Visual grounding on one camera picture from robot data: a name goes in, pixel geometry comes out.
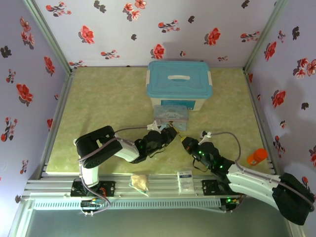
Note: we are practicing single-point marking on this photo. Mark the orange plastic bottle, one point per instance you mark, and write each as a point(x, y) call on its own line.
point(257, 156)

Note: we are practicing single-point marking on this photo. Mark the storage box with blue lid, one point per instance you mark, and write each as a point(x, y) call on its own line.
point(179, 81)

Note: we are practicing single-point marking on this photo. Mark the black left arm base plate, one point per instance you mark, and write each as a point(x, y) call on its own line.
point(106, 188)

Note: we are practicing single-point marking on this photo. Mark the aluminium mounting rail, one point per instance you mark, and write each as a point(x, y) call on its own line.
point(163, 185)

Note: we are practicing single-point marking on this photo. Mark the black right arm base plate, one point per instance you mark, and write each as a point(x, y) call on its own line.
point(212, 187)

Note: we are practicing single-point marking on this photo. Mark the clear bag with beige contents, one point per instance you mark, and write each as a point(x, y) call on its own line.
point(139, 182)

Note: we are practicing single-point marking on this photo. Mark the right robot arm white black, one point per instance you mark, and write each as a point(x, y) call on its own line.
point(259, 185)

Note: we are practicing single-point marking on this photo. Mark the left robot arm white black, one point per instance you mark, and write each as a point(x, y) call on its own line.
point(98, 150)

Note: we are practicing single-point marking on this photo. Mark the small blue cartoon tin box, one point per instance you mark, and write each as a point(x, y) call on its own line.
point(171, 114)

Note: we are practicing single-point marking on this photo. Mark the white packet with blue label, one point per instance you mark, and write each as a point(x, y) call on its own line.
point(185, 180)

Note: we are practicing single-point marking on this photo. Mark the right control circuit board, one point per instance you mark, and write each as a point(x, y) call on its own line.
point(232, 201)

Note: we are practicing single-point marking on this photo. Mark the control circuit board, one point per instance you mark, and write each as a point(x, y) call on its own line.
point(92, 204)
point(232, 201)

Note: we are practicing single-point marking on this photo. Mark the left control circuit board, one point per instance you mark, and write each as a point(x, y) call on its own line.
point(92, 204)

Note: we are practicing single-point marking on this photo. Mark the grey frame post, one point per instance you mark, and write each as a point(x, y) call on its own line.
point(47, 35)
point(265, 34)

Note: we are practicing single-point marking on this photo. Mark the grey table side rail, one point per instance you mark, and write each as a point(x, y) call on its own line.
point(258, 111)
point(58, 116)

